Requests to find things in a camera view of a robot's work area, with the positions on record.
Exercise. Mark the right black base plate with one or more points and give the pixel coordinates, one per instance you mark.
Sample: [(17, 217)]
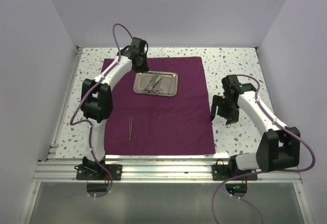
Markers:
[(221, 170)]

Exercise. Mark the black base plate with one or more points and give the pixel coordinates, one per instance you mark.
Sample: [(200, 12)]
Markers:
[(221, 170), (100, 174)]

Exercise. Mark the steel surgical scissors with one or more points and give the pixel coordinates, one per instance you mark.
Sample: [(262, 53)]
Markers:
[(154, 87)]

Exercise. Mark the aluminium left side rail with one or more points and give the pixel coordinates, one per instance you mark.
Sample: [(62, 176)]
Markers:
[(67, 92)]

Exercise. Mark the thin pink-tipped tweezers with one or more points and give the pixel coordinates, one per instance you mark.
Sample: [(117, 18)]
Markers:
[(130, 127)]

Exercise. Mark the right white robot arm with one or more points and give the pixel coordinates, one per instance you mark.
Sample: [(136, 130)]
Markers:
[(279, 146)]

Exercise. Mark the aluminium rail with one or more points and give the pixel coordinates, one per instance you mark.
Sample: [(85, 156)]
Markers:
[(144, 170), (67, 92)]

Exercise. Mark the aluminium front rail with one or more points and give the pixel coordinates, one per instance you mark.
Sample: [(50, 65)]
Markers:
[(144, 170)]

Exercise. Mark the steel forceps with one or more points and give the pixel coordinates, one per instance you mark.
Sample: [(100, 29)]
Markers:
[(152, 80)]

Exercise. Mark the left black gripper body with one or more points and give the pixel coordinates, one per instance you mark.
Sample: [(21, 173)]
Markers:
[(143, 65)]

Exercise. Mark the purple surgical wrap cloth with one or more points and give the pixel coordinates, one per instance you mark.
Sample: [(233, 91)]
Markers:
[(178, 125)]

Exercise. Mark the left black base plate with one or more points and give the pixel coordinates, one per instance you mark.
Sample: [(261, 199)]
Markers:
[(100, 174)]

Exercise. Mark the steel instrument tray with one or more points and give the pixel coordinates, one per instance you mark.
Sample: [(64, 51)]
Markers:
[(168, 84)]

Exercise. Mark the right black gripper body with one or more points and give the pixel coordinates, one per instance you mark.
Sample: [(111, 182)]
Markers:
[(228, 109)]

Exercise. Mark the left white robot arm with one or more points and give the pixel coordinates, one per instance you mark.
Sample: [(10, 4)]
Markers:
[(97, 101)]

